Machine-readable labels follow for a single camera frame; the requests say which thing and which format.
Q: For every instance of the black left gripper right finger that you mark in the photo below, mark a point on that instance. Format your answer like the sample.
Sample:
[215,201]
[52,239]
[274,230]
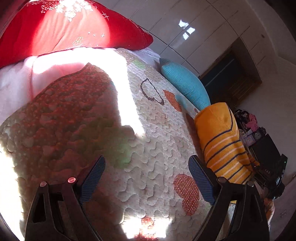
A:
[249,220]

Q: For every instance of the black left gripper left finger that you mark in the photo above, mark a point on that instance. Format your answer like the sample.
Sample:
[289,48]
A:
[57,211]

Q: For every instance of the yellow striped knit sweater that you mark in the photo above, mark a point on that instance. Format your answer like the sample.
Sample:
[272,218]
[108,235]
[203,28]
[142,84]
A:
[222,149]

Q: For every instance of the pink clothes pile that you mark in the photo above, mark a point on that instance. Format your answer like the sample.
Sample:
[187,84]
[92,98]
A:
[252,124]

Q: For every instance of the right hand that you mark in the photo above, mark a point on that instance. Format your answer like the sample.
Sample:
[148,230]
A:
[269,206]

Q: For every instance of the black television screen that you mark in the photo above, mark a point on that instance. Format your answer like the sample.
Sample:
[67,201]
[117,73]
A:
[265,152]

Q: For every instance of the patterned quilted bedspread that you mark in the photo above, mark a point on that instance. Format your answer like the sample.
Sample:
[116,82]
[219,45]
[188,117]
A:
[61,111]

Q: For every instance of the brown wooden door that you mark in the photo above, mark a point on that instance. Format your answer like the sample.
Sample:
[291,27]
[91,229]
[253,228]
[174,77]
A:
[232,77]

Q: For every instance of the blue pillow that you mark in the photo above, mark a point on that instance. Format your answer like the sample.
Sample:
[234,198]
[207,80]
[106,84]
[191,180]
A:
[186,83]

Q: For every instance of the white glossy wardrobe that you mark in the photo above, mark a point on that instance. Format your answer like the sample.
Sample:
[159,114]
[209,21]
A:
[196,33]

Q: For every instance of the red pillow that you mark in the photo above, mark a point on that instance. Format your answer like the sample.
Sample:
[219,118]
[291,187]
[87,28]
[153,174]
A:
[43,27]

